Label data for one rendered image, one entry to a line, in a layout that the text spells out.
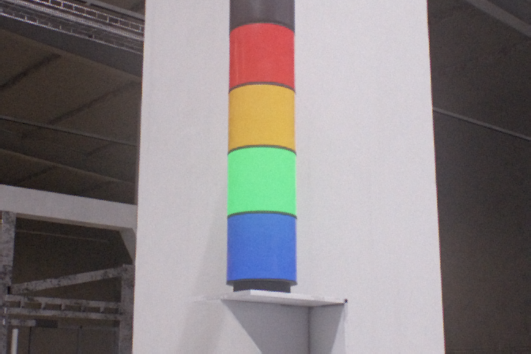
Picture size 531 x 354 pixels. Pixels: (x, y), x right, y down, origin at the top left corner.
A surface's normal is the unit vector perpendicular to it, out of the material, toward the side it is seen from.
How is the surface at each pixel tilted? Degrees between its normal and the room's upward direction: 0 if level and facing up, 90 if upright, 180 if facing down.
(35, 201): 90
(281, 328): 90
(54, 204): 90
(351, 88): 90
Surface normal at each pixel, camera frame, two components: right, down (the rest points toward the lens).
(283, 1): 0.60, -0.21
